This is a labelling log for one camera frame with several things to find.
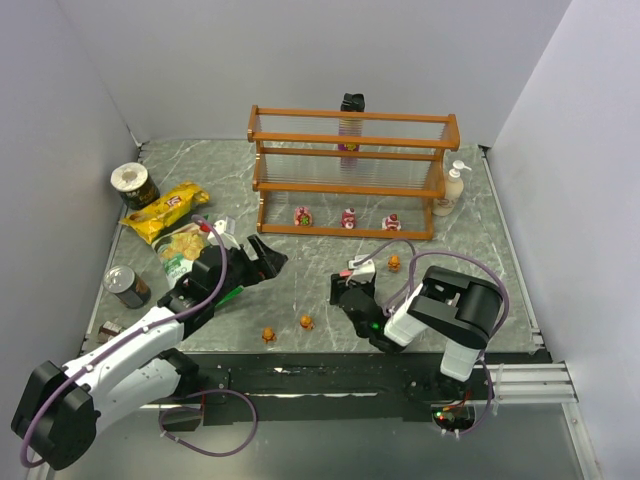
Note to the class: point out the orange bear toy middle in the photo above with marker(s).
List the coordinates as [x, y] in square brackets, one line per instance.
[306, 322]

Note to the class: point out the black paper cup white lid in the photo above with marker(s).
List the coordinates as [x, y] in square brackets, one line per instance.
[134, 184]

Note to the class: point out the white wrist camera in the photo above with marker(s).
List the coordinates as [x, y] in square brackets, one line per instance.
[359, 272]
[225, 228]

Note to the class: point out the brown chocolate bar wrapper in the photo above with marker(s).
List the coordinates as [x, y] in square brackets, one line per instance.
[107, 331]

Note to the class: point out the dark soda can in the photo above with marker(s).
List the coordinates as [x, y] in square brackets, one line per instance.
[127, 286]

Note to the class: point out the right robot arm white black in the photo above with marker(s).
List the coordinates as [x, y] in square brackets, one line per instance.
[463, 308]

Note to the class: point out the green Chuba chips bag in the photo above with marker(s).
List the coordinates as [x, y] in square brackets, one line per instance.
[178, 250]

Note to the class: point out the pink bear strawberry hat toy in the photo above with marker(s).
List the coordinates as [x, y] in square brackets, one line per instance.
[348, 218]

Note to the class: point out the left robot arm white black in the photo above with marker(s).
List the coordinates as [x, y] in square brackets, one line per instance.
[63, 408]

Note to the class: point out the yellow chips bag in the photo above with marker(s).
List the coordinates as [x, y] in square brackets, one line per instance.
[149, 222]

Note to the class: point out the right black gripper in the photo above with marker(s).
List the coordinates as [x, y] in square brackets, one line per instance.
[347, 291]

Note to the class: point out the purple spray can black cap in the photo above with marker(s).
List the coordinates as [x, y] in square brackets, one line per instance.
[350, 127]

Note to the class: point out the orange bear toy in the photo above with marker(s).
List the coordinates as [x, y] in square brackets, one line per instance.
[394, 263]
[306, 322]
[268, 335]

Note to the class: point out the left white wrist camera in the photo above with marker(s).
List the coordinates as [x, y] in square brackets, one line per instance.
[225, 228]

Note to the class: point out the beige lotion pump bottle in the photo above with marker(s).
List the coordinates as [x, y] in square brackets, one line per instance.
[454, 186]

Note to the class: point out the orange bear toy front left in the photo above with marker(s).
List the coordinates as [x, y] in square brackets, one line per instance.
[268, 335]

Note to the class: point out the orange bear toy right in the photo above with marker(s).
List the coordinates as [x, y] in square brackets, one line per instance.
[394, 263]

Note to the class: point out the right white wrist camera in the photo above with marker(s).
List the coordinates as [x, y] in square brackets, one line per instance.
[359, 272]

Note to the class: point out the small electronics board with leds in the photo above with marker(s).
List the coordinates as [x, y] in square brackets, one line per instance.
[454, 419]

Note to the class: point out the orange wooden shelf rack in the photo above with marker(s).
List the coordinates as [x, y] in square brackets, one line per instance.
[349, 173]

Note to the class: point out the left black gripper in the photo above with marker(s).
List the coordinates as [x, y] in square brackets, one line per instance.
[253, 265]

